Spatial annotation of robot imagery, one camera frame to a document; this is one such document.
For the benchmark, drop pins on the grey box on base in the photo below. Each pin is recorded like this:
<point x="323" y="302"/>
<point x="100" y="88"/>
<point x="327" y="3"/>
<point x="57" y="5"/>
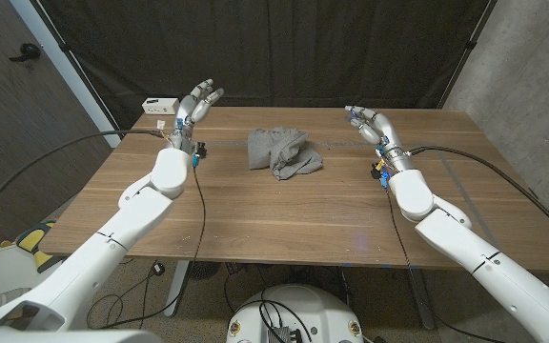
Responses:
<point x="284" y="335"/>

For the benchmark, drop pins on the grey shorts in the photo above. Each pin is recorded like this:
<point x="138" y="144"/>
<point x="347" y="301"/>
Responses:
<point x="284" y="152"/>

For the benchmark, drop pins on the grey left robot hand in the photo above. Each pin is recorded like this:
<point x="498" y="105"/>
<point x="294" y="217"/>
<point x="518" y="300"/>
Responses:
<point x="191" y="114"/>

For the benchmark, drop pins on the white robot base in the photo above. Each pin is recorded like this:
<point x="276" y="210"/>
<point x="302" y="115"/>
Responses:
<point x="303" y="309"/>

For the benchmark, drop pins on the grey table leg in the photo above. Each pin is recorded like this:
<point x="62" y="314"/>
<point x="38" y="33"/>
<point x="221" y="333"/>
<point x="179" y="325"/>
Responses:
<point x="421" y="300"/>

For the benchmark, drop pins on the white power adapter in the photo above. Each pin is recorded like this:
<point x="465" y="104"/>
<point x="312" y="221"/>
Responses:
<point x="160" y="106"/>

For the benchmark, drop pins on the black round fan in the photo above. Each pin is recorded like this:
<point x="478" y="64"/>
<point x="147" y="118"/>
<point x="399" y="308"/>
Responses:
<point x="204" y="269"/>

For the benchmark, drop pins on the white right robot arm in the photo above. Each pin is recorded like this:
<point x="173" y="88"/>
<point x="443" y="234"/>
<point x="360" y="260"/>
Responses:
<point x="470" y="248"/>

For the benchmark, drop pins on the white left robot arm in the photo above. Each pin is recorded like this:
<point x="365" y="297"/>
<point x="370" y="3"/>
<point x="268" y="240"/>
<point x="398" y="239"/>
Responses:
<point x="103" y="248"/>

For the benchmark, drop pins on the black backdrop curtain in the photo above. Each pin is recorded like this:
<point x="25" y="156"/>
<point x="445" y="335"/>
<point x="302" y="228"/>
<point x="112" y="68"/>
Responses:
<point x="279" y="47"/>

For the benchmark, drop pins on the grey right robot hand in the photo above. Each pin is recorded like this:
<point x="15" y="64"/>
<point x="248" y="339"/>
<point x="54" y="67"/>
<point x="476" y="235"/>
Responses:
<point x="381" y="131"/>

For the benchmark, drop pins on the white door frame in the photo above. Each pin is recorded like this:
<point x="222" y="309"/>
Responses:
<point x="65" y="62"/>

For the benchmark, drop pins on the white table leg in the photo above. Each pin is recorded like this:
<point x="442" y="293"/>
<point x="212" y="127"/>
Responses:
<point x="176" y="286"/>

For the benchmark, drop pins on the black backdrop stand pole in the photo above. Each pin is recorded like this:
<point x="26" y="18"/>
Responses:
<point x="80" y="71"/>
<point x="470" y="45"/>

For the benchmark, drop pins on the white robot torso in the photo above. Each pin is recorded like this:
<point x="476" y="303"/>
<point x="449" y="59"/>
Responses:
<point x="65" y="336"/>

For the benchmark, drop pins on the yellow and black object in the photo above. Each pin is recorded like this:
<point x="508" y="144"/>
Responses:
<point x="31" y="238"/>

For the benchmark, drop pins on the dark wooden door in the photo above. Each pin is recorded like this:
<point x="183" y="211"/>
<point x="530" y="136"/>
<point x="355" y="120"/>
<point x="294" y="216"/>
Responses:
<point x="17" y="119"/>

